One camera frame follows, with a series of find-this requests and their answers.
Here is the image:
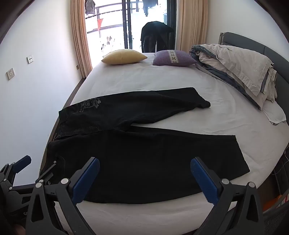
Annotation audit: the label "hanging grey garment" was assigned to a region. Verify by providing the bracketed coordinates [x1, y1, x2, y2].
[85, 0, 96, 16]

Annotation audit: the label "balcony railing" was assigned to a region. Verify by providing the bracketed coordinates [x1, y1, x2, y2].
[86, 2, 123, 34]

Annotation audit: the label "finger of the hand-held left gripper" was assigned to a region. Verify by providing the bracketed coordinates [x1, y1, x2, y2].
[35, 161, 57, 186]
[0, 155, 32, 187]

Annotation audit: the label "black sliding door frame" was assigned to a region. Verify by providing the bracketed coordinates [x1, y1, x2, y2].
[121, 0, 178, 50]

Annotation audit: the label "beige and grey clothes pile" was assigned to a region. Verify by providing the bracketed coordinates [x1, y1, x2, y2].
[190, 43, 287, 126]

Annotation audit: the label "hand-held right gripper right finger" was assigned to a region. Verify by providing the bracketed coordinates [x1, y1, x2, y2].
[190, 157, 264, 235]

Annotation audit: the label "bed with white sheet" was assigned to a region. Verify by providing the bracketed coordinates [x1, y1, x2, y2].
[41, 51, 289, 235]

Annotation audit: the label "purple pillow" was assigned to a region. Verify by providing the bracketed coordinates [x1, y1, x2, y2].
[153, 50, 197, 67]

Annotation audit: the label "black garment on chair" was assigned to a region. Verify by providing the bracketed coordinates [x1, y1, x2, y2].
[140, 21, 176, 53]

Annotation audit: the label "black pants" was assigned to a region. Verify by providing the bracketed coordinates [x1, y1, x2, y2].
[40, 87, 251, 204]

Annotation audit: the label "hanging dark blue garment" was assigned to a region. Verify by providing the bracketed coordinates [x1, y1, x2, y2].
[142, 0, 167, 17]

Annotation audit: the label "black mesh chair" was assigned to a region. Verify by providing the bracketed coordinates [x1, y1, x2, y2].
[263, 201, 289, 235]

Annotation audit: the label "beige curtain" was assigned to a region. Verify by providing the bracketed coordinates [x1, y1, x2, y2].
[70, 0, 93, 79]
[176, 0, 208, 52]

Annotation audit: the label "orange object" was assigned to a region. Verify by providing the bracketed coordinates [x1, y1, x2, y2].
[263, 194, 282, 212]

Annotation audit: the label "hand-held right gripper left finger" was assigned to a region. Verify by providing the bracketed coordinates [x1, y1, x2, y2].
[25, 157, 101, 235]

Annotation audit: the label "yellow pillow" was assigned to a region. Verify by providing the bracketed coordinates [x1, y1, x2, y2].
[101, 49, 148, 65]

